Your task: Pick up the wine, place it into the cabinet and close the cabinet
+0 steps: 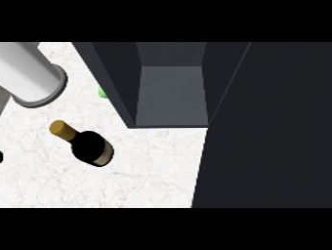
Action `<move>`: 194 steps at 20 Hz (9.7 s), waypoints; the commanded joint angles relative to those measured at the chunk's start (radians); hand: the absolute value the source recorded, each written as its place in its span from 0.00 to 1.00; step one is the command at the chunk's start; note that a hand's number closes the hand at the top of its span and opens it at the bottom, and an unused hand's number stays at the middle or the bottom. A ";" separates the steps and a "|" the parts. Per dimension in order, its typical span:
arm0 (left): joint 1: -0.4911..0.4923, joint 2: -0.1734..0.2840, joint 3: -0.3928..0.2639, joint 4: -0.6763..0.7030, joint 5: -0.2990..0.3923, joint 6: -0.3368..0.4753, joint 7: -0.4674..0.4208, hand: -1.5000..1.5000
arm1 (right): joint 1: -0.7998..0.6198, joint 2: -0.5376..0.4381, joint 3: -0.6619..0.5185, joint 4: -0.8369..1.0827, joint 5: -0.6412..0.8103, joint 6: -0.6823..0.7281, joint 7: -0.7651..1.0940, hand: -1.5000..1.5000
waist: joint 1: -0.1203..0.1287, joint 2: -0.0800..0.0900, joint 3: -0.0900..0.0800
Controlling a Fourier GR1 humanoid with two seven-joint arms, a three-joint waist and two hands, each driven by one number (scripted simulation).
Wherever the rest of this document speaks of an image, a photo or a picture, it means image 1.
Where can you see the dark wine bottle gold cap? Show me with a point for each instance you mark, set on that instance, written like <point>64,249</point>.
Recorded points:
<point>90,148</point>

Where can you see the dark grey open cabinet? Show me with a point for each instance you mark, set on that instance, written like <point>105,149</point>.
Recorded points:
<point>170,97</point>

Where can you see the white cylinder grey rim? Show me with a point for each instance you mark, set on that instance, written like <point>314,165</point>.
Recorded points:
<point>24,73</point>

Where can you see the small green object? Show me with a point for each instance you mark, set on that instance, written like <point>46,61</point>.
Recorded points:
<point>102,92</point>

